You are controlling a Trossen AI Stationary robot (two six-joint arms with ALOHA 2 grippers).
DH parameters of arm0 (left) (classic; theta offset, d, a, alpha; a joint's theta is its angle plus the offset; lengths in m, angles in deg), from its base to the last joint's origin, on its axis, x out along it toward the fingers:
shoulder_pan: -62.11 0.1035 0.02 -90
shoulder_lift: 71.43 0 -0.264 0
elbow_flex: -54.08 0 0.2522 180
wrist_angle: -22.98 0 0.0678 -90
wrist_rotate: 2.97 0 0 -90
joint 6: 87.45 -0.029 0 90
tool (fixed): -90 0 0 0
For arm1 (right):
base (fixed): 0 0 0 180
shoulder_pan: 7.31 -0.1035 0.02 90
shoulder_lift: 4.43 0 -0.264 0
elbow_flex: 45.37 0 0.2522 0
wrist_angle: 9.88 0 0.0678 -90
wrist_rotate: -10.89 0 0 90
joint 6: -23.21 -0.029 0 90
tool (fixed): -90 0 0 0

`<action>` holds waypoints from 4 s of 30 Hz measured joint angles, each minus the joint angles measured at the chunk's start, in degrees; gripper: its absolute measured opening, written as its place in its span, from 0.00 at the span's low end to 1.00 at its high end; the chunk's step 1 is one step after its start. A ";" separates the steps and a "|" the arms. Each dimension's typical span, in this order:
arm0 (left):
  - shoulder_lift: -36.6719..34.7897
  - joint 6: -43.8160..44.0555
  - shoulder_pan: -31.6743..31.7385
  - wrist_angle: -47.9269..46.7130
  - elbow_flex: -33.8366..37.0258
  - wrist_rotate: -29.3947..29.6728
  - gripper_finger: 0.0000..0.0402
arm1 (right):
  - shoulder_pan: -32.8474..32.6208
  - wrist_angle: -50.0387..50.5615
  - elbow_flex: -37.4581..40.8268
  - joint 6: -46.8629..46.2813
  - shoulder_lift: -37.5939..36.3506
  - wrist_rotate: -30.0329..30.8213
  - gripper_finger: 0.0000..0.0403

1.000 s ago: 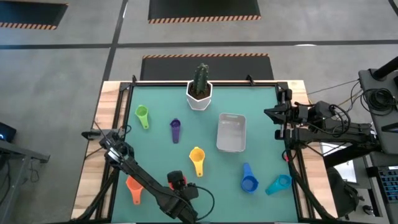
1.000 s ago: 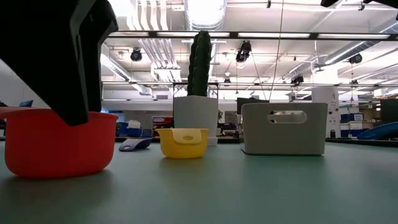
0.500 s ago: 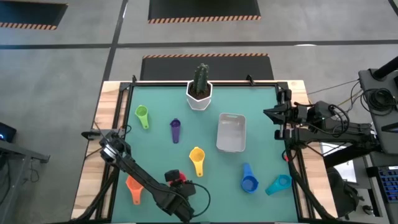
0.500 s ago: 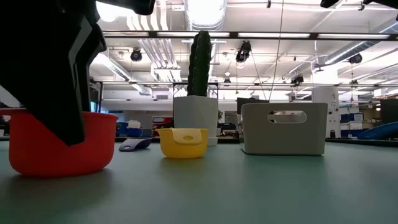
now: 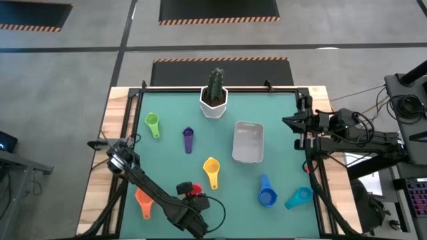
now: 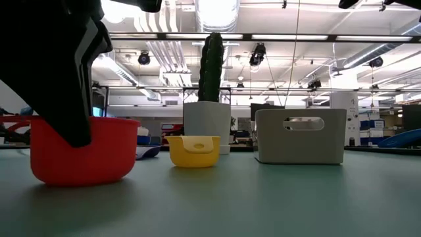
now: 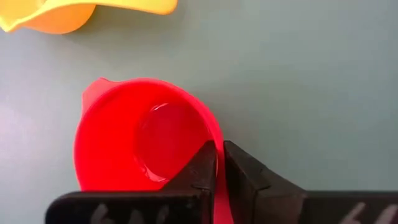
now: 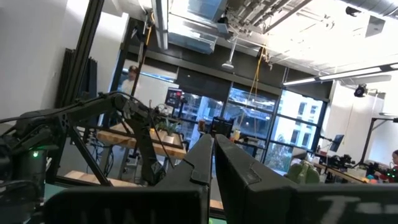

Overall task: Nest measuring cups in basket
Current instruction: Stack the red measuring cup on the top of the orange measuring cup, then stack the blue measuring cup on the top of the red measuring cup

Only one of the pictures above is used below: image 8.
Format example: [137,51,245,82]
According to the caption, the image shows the small potted plant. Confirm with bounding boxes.
[156,119,180,144]

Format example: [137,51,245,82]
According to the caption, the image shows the ceiling air duct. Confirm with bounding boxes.
[167,0,233,55]

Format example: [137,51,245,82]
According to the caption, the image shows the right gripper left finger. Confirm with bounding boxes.
[42,133,215,224]

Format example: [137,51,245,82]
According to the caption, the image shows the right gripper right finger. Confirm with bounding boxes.
[214,133,398,224]

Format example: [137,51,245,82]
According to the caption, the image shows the wooden workbench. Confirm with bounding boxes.
[96,123,188,160]

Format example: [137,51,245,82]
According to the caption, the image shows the white pendant lamp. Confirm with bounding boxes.
[221,36,239,71]

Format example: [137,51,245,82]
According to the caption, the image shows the green cactus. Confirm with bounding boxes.
[285,160,321,185]

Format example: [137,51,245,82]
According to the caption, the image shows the monitor on arm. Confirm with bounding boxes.
[328,133,346,153]

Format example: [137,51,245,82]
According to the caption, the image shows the small monitor red screen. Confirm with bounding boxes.
[164,87,184,109]

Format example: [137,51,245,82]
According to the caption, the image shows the long ceiling light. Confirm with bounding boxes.
[282,63,398,87]

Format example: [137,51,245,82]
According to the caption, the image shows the yellow hanging cable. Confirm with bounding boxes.
[238,45,269,138]

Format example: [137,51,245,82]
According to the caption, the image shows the black aluminium rig frame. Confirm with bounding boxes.
[46,0,113,187]

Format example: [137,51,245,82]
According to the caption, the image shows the cluttered workbench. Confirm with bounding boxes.
[313,154,398,185]

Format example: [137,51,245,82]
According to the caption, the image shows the black monitor back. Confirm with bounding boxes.
[210,116,234,138]

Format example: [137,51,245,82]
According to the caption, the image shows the black folded panels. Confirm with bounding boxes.
[55,48,99,108]

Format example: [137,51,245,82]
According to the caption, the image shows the black ceiling spotlight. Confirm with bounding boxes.
[353,83,369,98]

